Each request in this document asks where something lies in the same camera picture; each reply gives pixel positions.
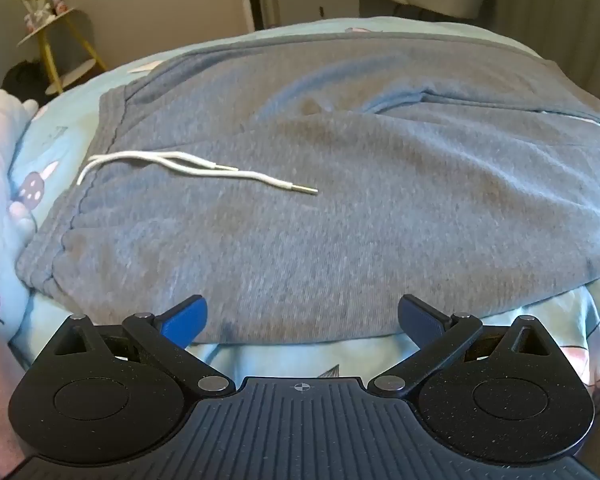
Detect white drawstring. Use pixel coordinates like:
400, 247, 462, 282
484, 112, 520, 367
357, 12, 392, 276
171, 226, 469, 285
77, 150, 319, 195

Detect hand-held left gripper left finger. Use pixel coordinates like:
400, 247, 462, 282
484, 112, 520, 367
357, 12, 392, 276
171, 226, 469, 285
50, 295, 237, 395

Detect yellow side table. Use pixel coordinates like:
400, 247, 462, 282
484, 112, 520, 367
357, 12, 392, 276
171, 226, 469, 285
16, 9, 108, 95

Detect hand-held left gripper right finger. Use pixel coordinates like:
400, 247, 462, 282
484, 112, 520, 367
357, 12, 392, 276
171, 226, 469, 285
367, 294, 558, 397

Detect black bag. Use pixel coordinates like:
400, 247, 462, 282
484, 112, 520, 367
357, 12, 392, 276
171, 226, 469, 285
1, 60, 48, 97

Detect light blue printed bed sheet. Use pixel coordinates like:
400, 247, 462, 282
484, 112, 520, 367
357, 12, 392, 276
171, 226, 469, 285
7, 16, 600, 411

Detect white pink plush pillow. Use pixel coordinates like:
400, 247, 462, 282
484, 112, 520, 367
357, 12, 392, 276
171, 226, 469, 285
0, 89, 40, 346

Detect grey sweat pants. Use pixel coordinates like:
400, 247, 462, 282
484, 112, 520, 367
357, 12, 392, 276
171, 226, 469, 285
17, 32, 600, 346

